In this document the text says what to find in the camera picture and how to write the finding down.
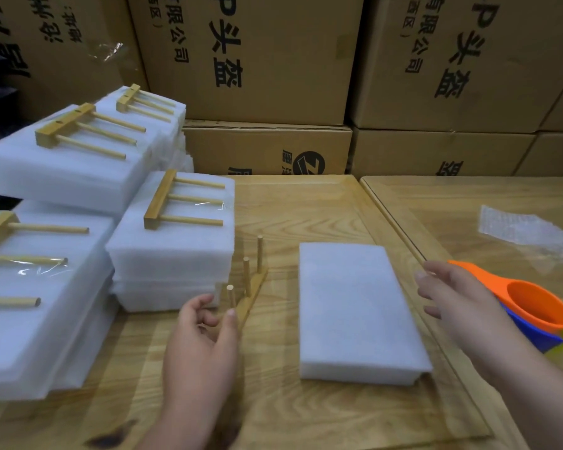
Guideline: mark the stack of brown cardboard boxes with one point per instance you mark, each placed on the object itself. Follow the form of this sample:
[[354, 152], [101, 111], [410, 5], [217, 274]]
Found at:
[[281, 51]]

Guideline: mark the person's right hand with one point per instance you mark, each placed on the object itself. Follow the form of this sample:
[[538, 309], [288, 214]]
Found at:
[[469, 318]]

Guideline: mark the person's left hand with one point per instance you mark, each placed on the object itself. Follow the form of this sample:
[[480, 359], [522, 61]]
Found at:
[[197, 370]]

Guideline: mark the clear plastic wrap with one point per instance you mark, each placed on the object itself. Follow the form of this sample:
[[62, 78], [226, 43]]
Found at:
[[525, 229]]

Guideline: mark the orange and blue tape dispenser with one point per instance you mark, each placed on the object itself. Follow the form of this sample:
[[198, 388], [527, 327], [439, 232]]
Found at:
[[535, 309]]

